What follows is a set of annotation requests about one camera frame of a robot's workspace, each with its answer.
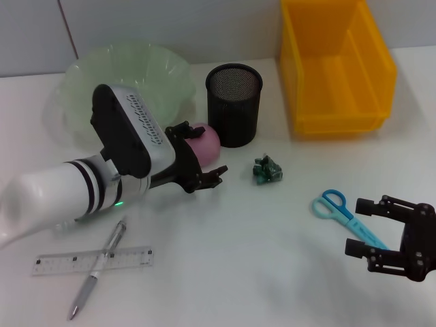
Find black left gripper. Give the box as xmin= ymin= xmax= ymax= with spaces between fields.
xmin=149 ymin=121 xmax=228 ymax=195

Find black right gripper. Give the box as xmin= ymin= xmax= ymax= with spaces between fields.
xmin=344 ymin=195 xmax=436 ymax=283

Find pink peach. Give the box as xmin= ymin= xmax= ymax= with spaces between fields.
xmin=185 ymin=123 xmax=221 ymax=170

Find black mesh pen holder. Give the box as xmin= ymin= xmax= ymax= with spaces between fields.
xmin=205 ymin=63 xmax=264 ymax=149

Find blue scissors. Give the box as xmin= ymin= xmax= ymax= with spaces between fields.
xmin=311 ymin=189 xmax=391 ymax=251

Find green glass fruit plate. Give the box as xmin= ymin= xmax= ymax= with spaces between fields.
xmin=42 ymin=42 xmax=198 ymax=151

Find transparent plastic ruler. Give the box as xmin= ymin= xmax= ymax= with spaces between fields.
xmin=32 ymin=245 xmax=154 ymax=276

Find silver ballpoint pen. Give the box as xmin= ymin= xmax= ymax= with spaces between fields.
xmin=66 ymin=215 xmax=129 ymax=321

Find yellow plastic bin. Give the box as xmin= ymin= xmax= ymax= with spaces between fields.
xmin=279 ymin=0 xmax=398 ymax=134

